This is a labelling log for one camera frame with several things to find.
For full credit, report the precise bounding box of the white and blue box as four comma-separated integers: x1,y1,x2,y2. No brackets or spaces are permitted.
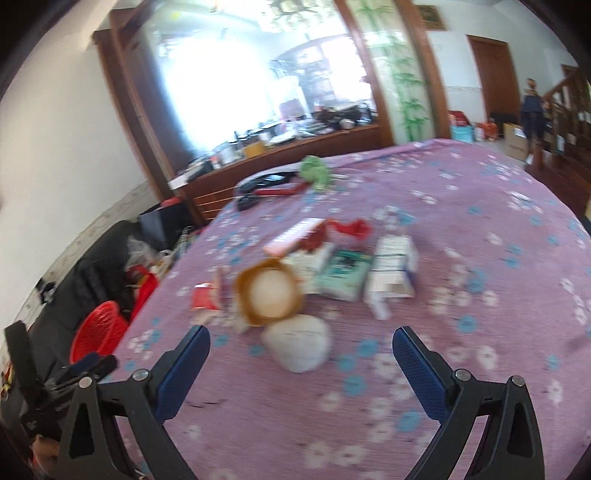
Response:
362,234,419,308

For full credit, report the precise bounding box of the green cloth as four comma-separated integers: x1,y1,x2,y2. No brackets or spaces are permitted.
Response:
300,156,332,190

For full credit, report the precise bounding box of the red foil-lined wrapper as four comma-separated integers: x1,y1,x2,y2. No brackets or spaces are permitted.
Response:
325,218,372,241

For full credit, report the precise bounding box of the black sofa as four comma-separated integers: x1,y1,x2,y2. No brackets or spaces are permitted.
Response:
28,219,139,337

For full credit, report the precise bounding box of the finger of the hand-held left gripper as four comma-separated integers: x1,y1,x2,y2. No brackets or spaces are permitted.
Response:
65,353,100,374
44,354,118,393

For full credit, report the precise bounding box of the red flat case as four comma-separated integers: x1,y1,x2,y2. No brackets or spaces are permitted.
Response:
255,181,310,197

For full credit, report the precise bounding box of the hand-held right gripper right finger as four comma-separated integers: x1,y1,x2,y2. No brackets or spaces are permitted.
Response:
392,326,546,480

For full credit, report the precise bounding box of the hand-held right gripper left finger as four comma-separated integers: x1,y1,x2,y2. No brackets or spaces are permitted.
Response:
58,324,212,480

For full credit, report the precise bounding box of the bamboo painted panel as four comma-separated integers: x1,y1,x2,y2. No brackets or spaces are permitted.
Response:
346,0,432,144

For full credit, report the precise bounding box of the purple floral blanket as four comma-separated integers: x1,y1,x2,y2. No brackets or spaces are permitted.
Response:
111,137,591,480

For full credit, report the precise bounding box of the wooden cabinet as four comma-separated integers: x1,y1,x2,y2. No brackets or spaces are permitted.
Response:
168,122,393,227

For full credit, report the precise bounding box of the teal carton box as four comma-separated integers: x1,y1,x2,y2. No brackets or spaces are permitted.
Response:
316,249,374,302

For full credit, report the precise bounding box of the black bag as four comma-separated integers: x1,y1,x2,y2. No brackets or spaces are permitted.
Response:
139,203,195,250

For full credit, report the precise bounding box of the pink flat box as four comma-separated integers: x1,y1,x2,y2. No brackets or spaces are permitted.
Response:
264,218,326,257

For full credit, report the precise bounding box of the black flat device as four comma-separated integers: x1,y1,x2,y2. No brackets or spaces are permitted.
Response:
235,170,301,192

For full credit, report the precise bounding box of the framed wall picture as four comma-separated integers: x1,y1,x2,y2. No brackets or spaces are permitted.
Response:
418,4,446,31

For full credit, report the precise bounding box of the clear plastic bag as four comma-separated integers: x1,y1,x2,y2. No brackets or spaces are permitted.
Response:
126,235,158,268

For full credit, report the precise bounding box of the wooden stair railing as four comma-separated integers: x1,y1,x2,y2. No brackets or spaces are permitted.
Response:
540,65,591,158

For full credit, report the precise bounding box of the roll of brown tape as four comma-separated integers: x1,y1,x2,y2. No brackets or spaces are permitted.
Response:
233,258,305,328

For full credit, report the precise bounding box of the brown wooden door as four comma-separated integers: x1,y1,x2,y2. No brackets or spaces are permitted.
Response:
467,36,520,123

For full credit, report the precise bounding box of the red plastic basket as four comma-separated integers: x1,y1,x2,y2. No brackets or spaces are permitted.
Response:
70,301,131,365

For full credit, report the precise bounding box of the small red packet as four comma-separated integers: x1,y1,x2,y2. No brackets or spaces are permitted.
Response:
191,284,222,315

